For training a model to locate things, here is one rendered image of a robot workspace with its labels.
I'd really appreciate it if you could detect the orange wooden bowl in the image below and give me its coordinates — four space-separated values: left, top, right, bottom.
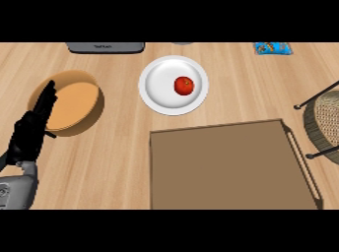
26 69 106 138

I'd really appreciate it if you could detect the blue snack bag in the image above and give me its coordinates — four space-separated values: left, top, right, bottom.
253 42 294 56

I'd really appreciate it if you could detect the brown wooden tray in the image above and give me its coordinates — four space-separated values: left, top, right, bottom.
148 118 324 211

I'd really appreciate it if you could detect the red tomato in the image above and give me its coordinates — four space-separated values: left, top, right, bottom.
173 76 197 96

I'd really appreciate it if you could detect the wicker tiered basket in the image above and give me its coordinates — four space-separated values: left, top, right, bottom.
293 70 339 171

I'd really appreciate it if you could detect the white plate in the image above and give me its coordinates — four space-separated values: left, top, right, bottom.
136 54 211 116

